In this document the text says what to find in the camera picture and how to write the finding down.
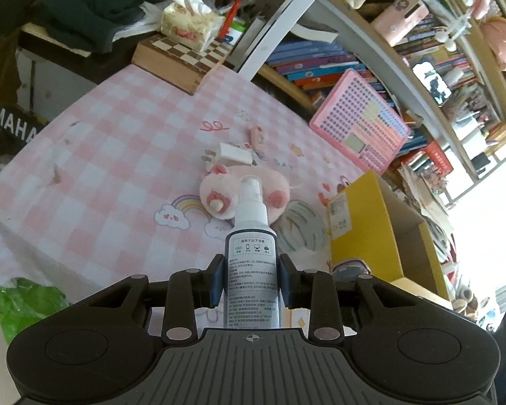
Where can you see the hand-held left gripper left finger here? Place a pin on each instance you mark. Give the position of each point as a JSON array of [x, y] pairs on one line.
[[216, 280]]

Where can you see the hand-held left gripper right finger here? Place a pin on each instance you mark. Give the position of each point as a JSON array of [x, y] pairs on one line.
[[284, 280]]

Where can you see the white spray bottle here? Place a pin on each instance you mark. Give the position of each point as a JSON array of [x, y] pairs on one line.
[[251, 261]]

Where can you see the yellow cardboard box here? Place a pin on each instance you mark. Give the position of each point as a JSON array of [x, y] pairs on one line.
[[362, 219]]

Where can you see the large white charger block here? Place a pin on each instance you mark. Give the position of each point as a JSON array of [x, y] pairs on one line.
[[234, 154]]

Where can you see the grey striped fluffy plush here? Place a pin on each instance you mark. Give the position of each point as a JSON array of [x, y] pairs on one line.
[[303, 228]]

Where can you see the pink plush toy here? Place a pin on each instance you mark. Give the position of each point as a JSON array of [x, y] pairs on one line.
[[274, 183]]

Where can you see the pink checked tablecloth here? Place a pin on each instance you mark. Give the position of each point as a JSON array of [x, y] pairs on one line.
[[122, 156]]

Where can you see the wooden bookshelf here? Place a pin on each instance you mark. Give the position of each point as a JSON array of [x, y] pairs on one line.
[[464, 147]]

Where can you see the pink learning tablet board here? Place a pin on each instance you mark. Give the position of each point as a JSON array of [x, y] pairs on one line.
[[354, 118]]

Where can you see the green plastic bag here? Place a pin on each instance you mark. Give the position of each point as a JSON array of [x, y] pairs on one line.
[[21, 303]]

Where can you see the row of colourful books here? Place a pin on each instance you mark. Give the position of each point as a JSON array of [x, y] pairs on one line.
[[316, 65]]

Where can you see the wooden chess board box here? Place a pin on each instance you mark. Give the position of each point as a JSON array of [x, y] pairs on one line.
[[168, 57]]

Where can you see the white canister with green lid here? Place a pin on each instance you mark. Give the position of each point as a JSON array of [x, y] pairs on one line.
[[236, 33]]

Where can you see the floral tissue pack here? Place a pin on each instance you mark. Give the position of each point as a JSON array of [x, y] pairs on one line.
[[189, 21]]

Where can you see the black keyboard bag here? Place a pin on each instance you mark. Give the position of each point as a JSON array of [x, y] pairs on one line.
[[8, 118]]

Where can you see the pink plush on shelf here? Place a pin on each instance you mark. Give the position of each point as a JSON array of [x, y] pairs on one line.
[[501, 42]]

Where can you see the red bottle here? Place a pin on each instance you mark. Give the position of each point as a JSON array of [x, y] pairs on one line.
[[232, 12]]

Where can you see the dark wooden bench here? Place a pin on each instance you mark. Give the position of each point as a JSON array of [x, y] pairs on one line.
[[67, 57]]

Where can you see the pink case with slot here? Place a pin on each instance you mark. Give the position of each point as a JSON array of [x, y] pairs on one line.
[[400, 17]]

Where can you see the dark green garment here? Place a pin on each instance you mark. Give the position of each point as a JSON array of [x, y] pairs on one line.
[[92, 12]]

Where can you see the white shelf post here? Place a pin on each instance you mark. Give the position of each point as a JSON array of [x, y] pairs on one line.
[[274, 33]]

